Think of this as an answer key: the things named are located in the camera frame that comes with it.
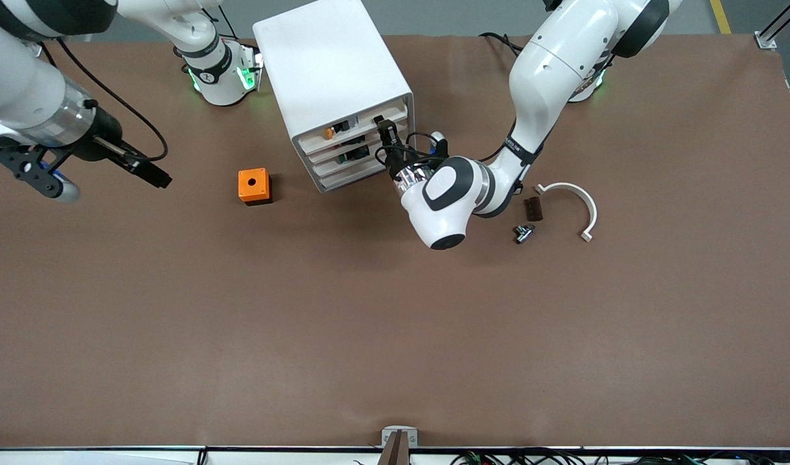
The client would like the orange push button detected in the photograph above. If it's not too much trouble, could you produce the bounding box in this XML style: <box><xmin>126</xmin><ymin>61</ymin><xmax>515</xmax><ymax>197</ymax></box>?
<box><xmin>324</xmin><ymin>117</ymin><xmax>359</xmax><ymax>140</ymax></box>

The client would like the white empty drawer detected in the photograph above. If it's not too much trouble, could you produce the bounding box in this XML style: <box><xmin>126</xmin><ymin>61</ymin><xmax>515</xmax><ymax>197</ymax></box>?
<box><xmin>317</xmin><ymin>158</ymin><xmax>399</xmax><ymax>192</ymax></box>

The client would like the white drawer holding green button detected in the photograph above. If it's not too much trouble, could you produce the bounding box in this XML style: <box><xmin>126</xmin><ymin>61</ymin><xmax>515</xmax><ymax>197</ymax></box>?
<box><xmin>312</xmin><ymin>145</ymin><xmax>395</xmax><ymax>178</ymax></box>

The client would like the white drawer holding red button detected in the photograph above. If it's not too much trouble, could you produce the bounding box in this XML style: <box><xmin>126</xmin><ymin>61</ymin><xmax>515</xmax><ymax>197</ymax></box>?
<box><xmin>306</xmin><ymin>126</ymin><xmax>395</xmax><ymax>165</ymax></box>

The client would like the white drawer cabinet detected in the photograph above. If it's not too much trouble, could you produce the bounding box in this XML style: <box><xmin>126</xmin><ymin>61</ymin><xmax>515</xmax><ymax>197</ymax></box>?
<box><xmin>252</xmin><ymin>0</ymin><xmax>416</xmax><ymax>194</ymax></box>

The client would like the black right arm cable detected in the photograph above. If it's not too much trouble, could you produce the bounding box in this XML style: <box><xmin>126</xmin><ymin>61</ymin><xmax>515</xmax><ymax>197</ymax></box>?
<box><xmin>56</xmin><ymin>37</ymin><xmax>170</xmax><ymax>162</ymax></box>

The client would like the orange button enclosure box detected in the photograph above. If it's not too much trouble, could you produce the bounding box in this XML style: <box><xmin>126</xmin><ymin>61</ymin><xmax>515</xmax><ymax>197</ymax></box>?
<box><xmin>238</xmin><ymin>168</ymin><xmax>273</xmax><ymax>207</ymax></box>

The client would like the white curved bracket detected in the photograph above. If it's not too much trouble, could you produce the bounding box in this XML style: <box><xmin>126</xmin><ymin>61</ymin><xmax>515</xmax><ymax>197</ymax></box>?
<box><xmin>535</xmin><ymin>182</ymin><xmax>598</xmax><ymax>243</ymax></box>

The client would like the grey mount bracket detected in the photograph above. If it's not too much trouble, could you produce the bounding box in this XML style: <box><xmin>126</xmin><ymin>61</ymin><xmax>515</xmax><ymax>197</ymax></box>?
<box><xmin>381</xmin><ymin>426</ymin><xmax>419</xmax><ymax>449</ymax></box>

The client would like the brown post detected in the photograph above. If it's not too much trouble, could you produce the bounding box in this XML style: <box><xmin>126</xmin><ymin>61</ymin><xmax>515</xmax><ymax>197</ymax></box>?
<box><xmin>377</xmin><ymin>431</ymin><xmax>411</xmax><ymax>465</ymax></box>

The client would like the black cable bundle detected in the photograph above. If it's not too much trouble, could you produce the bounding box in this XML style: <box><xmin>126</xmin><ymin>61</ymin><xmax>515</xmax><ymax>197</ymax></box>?
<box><xmin>450</xmin><ymin>448</ymin><xmax>790</xmax><ymax>465</ymax></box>

